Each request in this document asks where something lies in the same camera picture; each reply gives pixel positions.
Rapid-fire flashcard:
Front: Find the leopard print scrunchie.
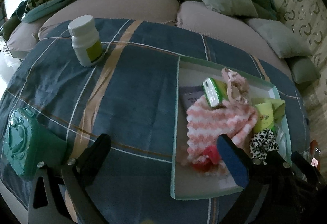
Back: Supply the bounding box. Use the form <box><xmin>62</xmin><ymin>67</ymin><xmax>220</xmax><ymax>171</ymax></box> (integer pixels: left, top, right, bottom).
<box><xmin>249</xmin><ymin>129</ymin><xmax>279</xmax><ymax>164</ymax></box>

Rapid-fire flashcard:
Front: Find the red fuzzy item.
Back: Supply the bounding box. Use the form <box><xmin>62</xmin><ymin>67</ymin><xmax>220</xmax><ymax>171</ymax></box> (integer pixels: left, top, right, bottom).
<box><xmin>192</xmin><ymin>145</ymin><xmax>221</xmax><ymax>173</ymax></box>

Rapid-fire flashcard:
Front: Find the yellow green tissue pack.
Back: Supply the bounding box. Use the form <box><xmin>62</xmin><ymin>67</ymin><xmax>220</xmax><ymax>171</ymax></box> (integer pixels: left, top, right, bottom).
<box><xmin>252</xmin><ymin>98</ymin><xmax>286</xmax><ymax>133</ymax></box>

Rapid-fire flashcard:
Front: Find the pink white striped fuzzy cloth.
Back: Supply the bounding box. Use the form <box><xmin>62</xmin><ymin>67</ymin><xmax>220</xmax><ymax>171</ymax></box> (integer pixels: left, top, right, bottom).
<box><xmin>186</xmin><ymin>96</ymin><xmax>258</xmax><ymax>163</ymax></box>

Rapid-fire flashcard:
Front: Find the beige sock with print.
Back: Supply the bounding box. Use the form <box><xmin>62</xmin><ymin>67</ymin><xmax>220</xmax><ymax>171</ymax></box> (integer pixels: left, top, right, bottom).
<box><xmin>221</xmin><ymin>68</ymin><xmax>249</xmax><ymax>105</ymax></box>

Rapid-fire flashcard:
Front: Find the green small carton box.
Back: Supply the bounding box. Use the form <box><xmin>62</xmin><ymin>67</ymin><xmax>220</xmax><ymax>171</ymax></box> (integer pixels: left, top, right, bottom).
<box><xmin>202</xmin><ymin>77</ymin><xmax>228</xmax><ymax>108</ymax></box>

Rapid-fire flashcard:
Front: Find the teal plastic case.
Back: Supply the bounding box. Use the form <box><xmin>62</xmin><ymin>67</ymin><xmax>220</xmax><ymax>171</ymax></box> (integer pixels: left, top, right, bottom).
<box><xmin>3</xmin><ymin>108</ymin><xmax>66</xmax><ymax>180</ymax></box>

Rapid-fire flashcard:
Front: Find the white green-rimmed tray box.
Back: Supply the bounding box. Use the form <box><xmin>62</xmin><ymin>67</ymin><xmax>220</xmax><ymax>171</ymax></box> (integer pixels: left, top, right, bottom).
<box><xmin>170</xmin><ymin>56</ymin><xmax>292</xmax><ymax>200</ymax></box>

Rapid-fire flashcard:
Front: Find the purple booklet in tray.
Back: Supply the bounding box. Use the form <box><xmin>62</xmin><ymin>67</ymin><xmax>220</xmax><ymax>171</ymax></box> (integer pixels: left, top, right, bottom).
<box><xmin>179</xmin><ymin>86</ymin><xmax>204</xmax><ymax>111</ymax></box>

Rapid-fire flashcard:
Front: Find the green armrest cushion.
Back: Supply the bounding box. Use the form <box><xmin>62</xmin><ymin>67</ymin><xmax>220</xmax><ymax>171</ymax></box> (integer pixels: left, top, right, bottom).
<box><xmin>285</xmin><ymin>56</ymin><xmax>321</xmax><ymax>84</ymax></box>

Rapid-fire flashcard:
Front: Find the pale grey throw pillow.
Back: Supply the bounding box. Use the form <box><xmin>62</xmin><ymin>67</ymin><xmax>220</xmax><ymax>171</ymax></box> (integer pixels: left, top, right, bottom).
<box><xmin>245</xmin><ymin>18</ymin><xmax>311</xmax><ymax>59</ymax></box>

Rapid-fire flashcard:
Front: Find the blue plaid blanket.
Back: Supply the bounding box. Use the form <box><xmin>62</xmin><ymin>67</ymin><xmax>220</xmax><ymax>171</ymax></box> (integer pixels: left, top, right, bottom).
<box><xmin>1</xmin><ymin>19</ymin><xmax>310</xmax><ymax>223</ymax></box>

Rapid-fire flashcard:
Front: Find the pink right seat cushion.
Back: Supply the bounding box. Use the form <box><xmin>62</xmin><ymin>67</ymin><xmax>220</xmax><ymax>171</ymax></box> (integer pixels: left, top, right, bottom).
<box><xmin>176</xmin><ymin>1</ymin><xmax>292</xmax><ymax>79</ymax></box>

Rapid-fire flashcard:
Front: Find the pink seat cushion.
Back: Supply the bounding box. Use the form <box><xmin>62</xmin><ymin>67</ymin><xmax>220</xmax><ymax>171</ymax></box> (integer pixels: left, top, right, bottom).
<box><xmin>7</xmin><ymin>0</ymin><xmax>180</xmax><ymax>59</ymax></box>
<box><xmin>176</xmin><ymin>1</ymin><xmax>292</xmax><ymax>79</ymax></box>

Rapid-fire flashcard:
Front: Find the white pill bottle green label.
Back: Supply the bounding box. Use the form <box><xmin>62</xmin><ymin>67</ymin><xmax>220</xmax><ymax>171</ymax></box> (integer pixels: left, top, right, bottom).
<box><xmin>68</xmin><ymin>15</ymin><xmax>103</xmax><ymax>67</ymax></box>

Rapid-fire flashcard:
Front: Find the pink left seat cushion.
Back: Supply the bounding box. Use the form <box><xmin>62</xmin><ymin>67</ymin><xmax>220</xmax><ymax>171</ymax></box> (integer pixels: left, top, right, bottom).
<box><xmin>7</xmin><ymin>0</ymin><xmax>180</xmax><ymax>59</ymax></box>

